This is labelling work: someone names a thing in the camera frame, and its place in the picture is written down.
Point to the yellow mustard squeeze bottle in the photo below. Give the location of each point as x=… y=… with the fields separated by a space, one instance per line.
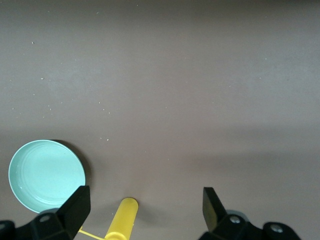
x=123 y=220

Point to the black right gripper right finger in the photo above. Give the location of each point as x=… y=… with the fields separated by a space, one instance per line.
x=215 y=215

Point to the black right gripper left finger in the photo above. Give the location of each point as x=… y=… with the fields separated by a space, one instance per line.
x=70 y=212

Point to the mint green round plate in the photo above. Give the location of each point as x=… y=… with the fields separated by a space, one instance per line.
x=45 y=175

